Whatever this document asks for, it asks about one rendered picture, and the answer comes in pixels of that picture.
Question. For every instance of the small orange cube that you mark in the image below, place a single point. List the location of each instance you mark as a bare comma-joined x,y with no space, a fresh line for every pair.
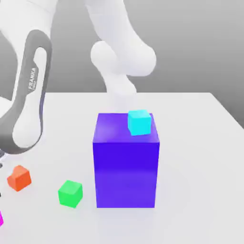
19,180

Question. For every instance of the small green cube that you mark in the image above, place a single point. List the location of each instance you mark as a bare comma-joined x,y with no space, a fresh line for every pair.
70,194

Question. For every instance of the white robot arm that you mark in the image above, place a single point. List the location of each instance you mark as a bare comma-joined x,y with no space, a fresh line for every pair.
122,57

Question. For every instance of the small magenta cube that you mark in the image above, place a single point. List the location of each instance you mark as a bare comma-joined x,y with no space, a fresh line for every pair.
1,219

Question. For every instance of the small cyan cube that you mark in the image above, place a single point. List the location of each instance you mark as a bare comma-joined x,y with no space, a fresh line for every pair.
140,124

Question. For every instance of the large purple box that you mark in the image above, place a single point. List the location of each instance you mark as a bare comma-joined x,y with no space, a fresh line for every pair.
125,171

